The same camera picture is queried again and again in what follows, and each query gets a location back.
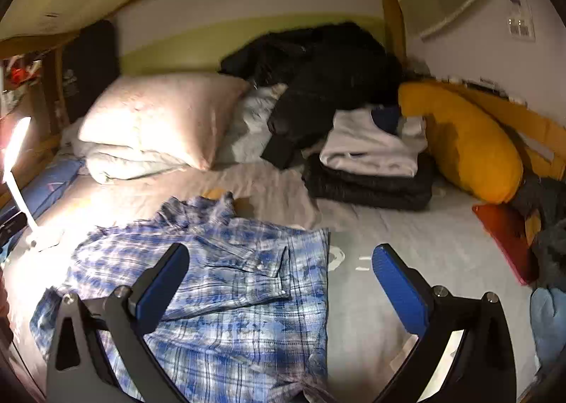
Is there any blue plaid flannel shirt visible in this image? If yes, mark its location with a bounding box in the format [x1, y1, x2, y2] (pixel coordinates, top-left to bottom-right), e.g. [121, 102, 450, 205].
[30, 191, 331, 403]

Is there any pink pillow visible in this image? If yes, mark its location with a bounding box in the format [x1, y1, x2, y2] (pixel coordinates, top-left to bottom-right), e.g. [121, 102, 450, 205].
[79, 73, 250, 170]

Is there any grey clothes pile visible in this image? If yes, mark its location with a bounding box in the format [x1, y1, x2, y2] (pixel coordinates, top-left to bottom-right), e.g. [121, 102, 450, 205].
[513, 173, 566, 293]

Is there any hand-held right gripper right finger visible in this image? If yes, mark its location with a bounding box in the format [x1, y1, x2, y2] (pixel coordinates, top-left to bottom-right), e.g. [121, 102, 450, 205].
[371, 244, 518, 403]

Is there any cluttered wooden shelf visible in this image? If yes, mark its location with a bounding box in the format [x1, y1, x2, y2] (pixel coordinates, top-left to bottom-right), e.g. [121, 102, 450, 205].
[0, 49, 63, 147]

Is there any red cushion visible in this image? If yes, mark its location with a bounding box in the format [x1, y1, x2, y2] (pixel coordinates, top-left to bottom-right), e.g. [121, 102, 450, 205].
[472, 203, 540, 285]

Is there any dark folded garment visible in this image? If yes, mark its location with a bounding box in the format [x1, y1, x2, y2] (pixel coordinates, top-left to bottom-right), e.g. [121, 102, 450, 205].
[303, 153, 436, 211]

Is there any white desk lamp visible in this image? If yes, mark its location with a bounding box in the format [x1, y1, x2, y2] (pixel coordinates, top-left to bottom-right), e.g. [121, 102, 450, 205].
[0, 116, 65, 251]

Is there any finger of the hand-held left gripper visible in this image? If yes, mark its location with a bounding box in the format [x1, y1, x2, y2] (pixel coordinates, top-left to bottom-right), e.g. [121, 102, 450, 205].
[0, 212, 28, 253]

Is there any white crumpled cloth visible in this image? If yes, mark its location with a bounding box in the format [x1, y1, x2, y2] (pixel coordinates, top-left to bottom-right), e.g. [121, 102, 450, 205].
[216, 84, 288, 165]

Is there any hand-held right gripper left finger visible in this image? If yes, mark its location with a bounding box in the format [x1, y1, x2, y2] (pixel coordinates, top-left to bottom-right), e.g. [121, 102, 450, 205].
[45, 243, 191, 403]

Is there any white folded garment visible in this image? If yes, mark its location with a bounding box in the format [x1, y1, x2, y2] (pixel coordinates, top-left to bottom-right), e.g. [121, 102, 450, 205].
[319, 106, 429, 178]

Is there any black jacket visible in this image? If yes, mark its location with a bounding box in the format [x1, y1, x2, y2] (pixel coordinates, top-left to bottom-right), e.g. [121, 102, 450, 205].
[219, 22, 405, 169]

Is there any grey printed bed sheet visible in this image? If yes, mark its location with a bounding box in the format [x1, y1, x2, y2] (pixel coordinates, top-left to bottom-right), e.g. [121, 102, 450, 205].
[0, 160, 544, 403]

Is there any light blue cloth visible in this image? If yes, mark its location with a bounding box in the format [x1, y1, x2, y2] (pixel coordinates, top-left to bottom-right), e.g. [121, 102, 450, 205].
[530, 287, 566, 368]

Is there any blue mat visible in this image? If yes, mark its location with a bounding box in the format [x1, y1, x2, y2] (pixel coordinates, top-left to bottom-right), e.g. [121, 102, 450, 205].
[0, 157, 87, 227]

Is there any black bag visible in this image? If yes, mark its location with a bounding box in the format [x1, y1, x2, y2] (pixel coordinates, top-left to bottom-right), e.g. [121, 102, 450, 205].
[62, 20, 121, 121]

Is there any yellow long pillow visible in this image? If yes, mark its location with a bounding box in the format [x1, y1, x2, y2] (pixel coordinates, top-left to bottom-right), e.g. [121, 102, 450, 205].
[398, 81, 525, 205]

